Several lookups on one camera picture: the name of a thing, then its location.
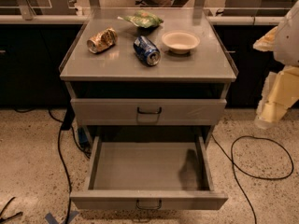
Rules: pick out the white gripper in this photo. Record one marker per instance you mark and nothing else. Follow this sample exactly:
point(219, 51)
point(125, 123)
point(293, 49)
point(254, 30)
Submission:
point(288, 41)

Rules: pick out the blue pepsi can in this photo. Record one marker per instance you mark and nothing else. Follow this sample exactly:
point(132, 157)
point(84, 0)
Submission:
point(146, 51)

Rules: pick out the grey drawer cabinet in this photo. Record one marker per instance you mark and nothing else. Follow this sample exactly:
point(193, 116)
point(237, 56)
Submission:
point(116, 73)

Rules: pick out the crushed gold soda can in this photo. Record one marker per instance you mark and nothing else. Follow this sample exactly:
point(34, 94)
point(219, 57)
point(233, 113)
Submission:
point(102, 41)

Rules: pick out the open lower grey drawer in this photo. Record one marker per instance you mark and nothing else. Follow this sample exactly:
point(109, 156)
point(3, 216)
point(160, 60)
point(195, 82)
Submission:
point(149, 176)

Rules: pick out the closed upper grey drawer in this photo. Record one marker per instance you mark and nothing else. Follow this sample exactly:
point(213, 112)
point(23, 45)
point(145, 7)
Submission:
point(180, 112)

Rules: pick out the white paper bowl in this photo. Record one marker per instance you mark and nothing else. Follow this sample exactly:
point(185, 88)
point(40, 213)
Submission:
point(180, 42)

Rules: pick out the green chip bag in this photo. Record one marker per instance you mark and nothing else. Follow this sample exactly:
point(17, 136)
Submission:
point(143, 19)

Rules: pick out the blue tape floor marker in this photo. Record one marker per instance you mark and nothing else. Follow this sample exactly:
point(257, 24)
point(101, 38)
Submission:
point(67, 219)

